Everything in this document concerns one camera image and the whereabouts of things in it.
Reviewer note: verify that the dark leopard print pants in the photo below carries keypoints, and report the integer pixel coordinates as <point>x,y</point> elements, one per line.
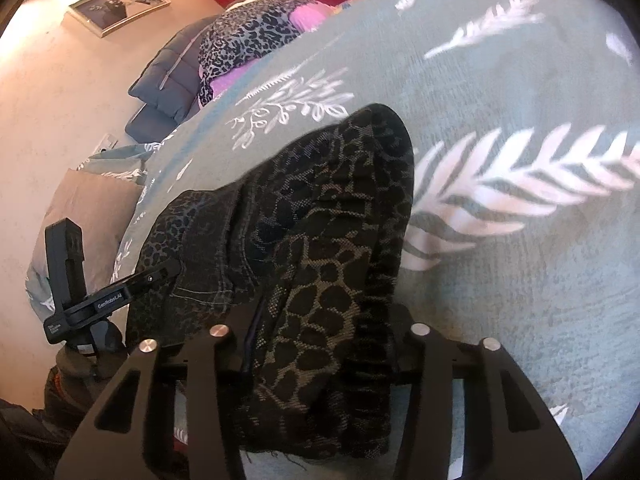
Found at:
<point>325,210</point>

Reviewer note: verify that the wall socket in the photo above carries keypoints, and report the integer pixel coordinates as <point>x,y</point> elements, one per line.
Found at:
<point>105,142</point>

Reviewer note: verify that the pink cloth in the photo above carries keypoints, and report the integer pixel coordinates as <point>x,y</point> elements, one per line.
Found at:
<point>312,15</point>

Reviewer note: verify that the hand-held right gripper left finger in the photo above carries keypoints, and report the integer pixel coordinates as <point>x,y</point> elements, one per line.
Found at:
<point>252,330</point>

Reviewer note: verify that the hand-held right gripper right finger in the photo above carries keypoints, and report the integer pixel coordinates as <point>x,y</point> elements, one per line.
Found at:
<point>407,355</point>

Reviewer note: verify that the teal leaf print blanket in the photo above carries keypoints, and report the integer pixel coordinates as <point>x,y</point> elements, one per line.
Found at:
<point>475,85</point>

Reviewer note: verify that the beige pillow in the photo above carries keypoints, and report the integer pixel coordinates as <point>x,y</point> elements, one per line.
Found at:
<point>95,210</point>

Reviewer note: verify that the grey leopard print cloth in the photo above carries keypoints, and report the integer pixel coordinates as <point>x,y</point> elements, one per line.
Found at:
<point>245,35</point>

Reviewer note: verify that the framed photo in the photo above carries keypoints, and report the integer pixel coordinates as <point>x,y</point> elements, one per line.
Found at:
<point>117,7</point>

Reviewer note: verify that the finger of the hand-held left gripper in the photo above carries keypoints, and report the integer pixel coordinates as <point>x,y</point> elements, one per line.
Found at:
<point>150,275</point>

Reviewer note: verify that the grey padded headboard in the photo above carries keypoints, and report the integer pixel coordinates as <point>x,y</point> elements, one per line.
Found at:
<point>170,75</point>

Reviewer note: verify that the teal leaf print pillow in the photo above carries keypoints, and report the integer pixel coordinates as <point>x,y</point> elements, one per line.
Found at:
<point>120,157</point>

